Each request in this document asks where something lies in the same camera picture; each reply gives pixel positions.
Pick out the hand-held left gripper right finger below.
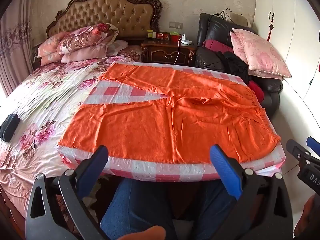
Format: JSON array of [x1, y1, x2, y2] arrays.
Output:
[[209, 144, 294, 240]]

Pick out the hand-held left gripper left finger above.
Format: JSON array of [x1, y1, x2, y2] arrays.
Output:
[[25, 145, 110, 240]]

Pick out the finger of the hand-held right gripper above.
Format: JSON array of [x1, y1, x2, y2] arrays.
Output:
[[286, 139, 310, 161], [306, 136, 320, 156]]

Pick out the orange pants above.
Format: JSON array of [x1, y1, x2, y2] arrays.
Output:
[[58, 62, 281, 165]]

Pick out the person's right hand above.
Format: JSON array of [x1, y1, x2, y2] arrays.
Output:
[[294, 194, 320, 237]]

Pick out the person's blue jeans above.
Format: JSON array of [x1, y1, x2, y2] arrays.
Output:
[[100, 179, 252, 240]]

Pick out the red white checked plastic cloth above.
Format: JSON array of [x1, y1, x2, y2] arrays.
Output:
[[57, 60, 286, 183]]

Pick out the red garment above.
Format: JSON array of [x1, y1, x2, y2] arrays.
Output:
[[247, 80, 265, 103]]

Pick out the dark pouch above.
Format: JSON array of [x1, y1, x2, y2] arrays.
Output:
[[0, 114, 21, 142]]

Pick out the pale pink pillow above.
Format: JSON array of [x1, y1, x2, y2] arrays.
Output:
[[60, 44, 108, 63]]

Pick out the black clothes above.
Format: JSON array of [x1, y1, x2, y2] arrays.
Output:
[[216, 51, 250, 83]]

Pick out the large pink floral cushion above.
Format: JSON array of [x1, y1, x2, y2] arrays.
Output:
[[230, 28, 292, 78]]

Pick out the checked pillow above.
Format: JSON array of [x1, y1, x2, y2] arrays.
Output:
[[107, 39, 129, 56]]

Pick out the white wardrobe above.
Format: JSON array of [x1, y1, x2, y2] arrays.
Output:
[[252, 0, 320, 120]]

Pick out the pink floral pillow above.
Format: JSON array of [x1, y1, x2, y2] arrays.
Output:
[[37, 32, 73, 65]]

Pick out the folded red floral quilt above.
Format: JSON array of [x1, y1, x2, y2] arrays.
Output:
[[56, 23, 120, 55]]

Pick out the carved wooden nightstand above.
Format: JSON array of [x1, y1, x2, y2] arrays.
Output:
[[140, 39, 197, 67]]

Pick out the dark red cushion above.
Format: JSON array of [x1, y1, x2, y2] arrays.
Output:
[[202, 39, 234, 54]]

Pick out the pink patterned curtain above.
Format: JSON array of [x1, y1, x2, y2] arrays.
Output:
[[0, 10, 37, 99]]

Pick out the white charger device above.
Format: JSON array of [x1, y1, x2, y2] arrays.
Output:
[[181, 33, 193, 46]]

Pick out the beige flat pad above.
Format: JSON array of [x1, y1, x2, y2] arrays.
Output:
[[226, 9, 253, 28]]

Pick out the black leather armchair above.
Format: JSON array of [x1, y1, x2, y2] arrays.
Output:
[[195, 13, 284, 117]]

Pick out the tufted carved wooden headboard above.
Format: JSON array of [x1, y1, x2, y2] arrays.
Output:
[[46, 0, 163, 41]]

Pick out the white charging cable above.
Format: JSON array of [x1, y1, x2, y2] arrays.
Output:
[[173, 33, 185, 65]]

